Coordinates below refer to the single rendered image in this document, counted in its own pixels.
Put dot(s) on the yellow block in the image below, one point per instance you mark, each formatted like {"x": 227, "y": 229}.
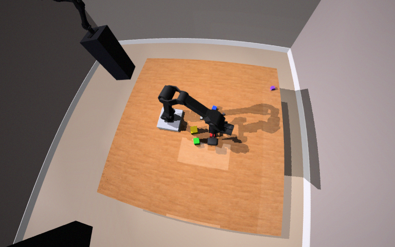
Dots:
{"x": 194, "y": 130}

